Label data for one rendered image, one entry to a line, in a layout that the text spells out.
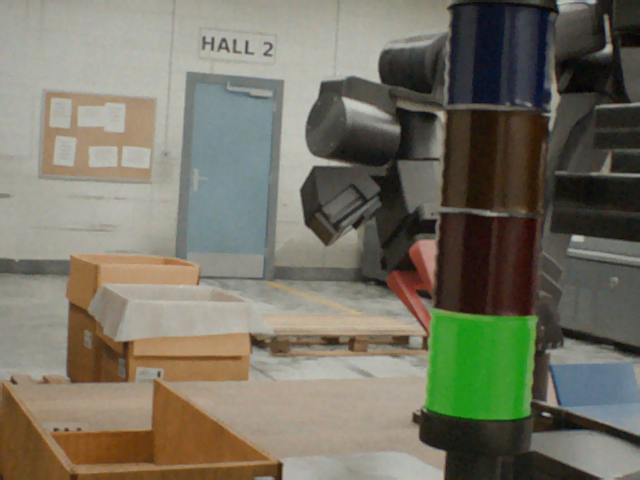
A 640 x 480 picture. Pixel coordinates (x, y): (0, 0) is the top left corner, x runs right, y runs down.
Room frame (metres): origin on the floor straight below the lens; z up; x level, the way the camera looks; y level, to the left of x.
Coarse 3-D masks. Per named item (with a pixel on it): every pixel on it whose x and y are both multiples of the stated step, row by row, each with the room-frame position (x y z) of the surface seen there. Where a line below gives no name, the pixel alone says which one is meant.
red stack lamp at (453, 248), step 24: (456, 216) 0.36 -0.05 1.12; (480, 216) 0.36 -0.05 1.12; (504, 216) 0.36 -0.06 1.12; (528, 216) 0.38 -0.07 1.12; (456, 240) 0.36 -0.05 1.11; (480, 240) 0.36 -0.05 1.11; (504, 240) 0.36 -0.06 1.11; (528, 240) 0.36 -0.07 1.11; (456, 264) 0.36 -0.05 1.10; (480, 264) 0.36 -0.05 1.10; (504, 264) 0.36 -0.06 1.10; (528, 264) 0.36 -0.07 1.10; (432, 288) 0.37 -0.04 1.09; (456, 288) 0.36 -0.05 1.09; (480, 288) 0.36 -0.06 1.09; (504, 288) 0.36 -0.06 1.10; (528, 288) 0.36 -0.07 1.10; (456, 312) 0.36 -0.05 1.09; (480, 312) 0.36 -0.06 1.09; (504, 312) 0.36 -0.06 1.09; (528, 312) 0.36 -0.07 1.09
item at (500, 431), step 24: (456, 0) 0.37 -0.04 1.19; (480, 0) 0.36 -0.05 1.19; (504, 0) 0.36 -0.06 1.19; (528, 0) 0.36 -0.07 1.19; (552, 0) 0.36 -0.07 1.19; (432, 432) 0.36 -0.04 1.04; (456, 432) 0.36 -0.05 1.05; (480, 432) 0.36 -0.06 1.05; (504, 432) 0.36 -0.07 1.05; (528, 432) 0.37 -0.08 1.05; (456, 456) 0.37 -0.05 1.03; (480, 456) 0.37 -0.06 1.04; (504, 456) 0.36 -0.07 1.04
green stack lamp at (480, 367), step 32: (448, 320) 0.36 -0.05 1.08; (480, 320) 0.36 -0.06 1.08; (512, 320) 0.36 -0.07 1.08; (448, 352) 0.36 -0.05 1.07; (480, 352) 0.36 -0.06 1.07; (512, 352) 0.36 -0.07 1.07; (448, 384) 0.36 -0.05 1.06; (480, 384) 0.36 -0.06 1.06; (512, 384) 0.36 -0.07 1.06; (480, 416) 0.36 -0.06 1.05; (512, 416) 0.36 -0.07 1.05
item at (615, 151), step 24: (600, 120) 0.65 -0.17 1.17; (624, 120) 0.63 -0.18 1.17; (600, 144) 0.65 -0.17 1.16; (624, 144) 0.63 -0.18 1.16; (624, 168) 0.61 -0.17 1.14; (576, 192) 0.61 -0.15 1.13; (600, 192) 0.59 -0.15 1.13; (624, 192) 0.57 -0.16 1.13; (552, 216) 0.63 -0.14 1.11; (576, 216) 0.61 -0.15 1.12; (600, 216) 0.59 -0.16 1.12; (624, 216) 0.57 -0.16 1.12; (624, 240) 0.57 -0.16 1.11
